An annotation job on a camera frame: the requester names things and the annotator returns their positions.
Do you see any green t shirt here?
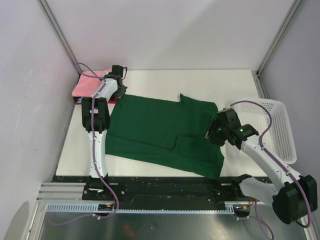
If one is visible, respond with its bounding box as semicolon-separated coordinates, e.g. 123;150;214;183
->
105;94;224;179

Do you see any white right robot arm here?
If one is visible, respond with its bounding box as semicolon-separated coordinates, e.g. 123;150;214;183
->
204;108;318;227

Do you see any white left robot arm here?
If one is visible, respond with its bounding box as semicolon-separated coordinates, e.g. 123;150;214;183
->
81;65;128;200

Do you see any red folded t shirt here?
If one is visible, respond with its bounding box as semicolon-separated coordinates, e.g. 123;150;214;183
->
107;95;118;104

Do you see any white perforated plastic basket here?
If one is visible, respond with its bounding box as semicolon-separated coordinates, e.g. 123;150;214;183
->
229;98;297;165

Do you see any black printed folded t shirt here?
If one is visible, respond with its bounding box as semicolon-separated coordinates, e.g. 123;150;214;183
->
73;96;83;105

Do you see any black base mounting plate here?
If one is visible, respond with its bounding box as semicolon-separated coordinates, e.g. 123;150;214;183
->
81;176;262;204

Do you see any left aluminium frame post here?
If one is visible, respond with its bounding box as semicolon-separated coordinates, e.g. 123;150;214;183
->
37;0;81;74

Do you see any aluminium frame post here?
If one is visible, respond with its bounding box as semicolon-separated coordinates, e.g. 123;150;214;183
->
37;0;81;74
256;0;305;76

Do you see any grey slotted cable duct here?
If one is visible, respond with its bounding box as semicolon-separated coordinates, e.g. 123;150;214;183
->
44;201;237;215

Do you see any right aluminium frame post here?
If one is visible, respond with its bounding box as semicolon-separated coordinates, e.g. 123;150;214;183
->
256;0;305;76

